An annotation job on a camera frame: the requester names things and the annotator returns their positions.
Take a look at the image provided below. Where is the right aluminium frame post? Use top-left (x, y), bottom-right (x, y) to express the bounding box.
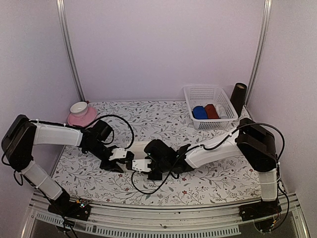
top-left (245, 0), bottom-right (272, 107)

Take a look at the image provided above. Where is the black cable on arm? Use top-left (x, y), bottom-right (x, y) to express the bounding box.
top-left (130, 122), bottom-right (290, 219)
top-left (84, 114), bottom-right (136, 149)

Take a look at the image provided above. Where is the cream cloth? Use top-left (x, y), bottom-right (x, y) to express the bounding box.
top-left (119, 141), bottom-right (147, 171)

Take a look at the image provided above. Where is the white perforated plastic basket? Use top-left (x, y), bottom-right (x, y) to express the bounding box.
top-left (183, 85), bottom-right (238, 130)

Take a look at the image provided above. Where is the aluminium front rail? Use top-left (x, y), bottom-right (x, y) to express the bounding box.
top-left (21, 193), bottom-right (313, 238)

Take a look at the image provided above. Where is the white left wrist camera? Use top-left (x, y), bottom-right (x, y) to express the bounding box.
top-left (109, 148), bottom-right (134, 161)

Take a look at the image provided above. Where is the red-brown rolled towel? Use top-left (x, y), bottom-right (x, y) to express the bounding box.
top-left (204, 104), bottom-right (220, 119)

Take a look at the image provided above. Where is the white teacup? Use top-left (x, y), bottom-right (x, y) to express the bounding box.
top-left (70, 102), bottom-right (88, 117)

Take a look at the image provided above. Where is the aluminium frame post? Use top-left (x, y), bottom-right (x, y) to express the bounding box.
top-left (56, 0), bottom-right (86, 101)
top-left (245, 0), bottom-right (272, 107)

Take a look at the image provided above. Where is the dark brown cylinder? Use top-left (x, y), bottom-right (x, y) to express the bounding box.
top-left (230, 83), bottom-right (247, 117)

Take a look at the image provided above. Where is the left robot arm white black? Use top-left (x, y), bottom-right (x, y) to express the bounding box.
top-left (1, 114), bottom-right (127, 215)

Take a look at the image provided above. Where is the left aluminium frame post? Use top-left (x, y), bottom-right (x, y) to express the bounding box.
top-left (56, 0), bottom-right (86, 101)

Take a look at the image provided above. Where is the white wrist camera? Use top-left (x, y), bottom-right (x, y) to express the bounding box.
top-left (125, 159), bottom-right (152, 173)
top-left (109, 148), bottom-right (134, 161)

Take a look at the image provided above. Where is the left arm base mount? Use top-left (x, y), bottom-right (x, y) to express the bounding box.
top-left (48, 199), bottom-right (91, 221)

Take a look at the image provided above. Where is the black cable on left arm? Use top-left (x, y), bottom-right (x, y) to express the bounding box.
top-left (84, 114), bottom-right (136, 149)

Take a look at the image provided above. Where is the blue microfibre towel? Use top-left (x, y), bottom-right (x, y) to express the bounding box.
top-left (192, 106), bottom-right (208, 119)

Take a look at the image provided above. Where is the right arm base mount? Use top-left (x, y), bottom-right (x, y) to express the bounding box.
top-left (239, 200), bottom-right (282, 221)

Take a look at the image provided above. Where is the pink saucer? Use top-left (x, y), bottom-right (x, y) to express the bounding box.
top-left (67, 107), bottom-right (97, 127)

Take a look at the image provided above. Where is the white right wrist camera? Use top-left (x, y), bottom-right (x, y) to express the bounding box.
top-left (125, 159), bottom-right (152, 173)

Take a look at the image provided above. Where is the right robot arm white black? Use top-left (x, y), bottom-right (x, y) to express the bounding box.
top-left (143, 118), bottom-right (278, 216)

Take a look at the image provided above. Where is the clear plastic item in basket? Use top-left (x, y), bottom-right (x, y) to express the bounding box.
top-left (215, 104), bottom-right (228, 119)

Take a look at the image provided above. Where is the floral patterned table mat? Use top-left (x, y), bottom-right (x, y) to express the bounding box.
top-left (53, 101), bottom-right (261, 206)

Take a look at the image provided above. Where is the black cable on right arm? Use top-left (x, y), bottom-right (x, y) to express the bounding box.
top-left (130, 122), bottom-right (290, 219)

